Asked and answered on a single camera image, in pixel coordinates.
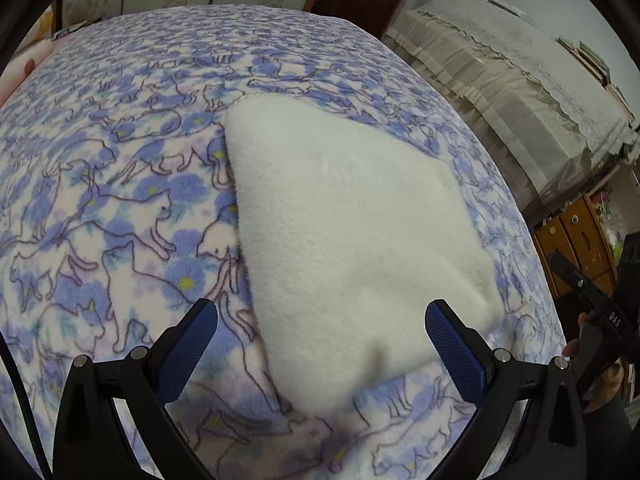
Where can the wooden drawer cabinet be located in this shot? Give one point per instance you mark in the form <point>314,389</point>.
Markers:
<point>575,245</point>

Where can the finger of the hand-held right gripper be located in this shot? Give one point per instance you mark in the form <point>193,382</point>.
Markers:
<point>602,320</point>

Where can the pink cartoon pillow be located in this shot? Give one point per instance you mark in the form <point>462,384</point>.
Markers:
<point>25,55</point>

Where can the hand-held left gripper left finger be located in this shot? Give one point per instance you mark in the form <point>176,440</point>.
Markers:
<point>185,355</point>

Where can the person's right hand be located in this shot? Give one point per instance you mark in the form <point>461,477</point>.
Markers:
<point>607,385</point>

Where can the blue cat print blanket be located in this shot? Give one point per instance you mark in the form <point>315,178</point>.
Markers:
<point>125,185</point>

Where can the cream lace-covered furniture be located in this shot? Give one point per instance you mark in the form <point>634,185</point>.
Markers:
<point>510,85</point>

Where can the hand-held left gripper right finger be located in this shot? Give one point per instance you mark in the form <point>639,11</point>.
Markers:
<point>456,355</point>

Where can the white fluffy towel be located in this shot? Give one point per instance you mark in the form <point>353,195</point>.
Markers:
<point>350,260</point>

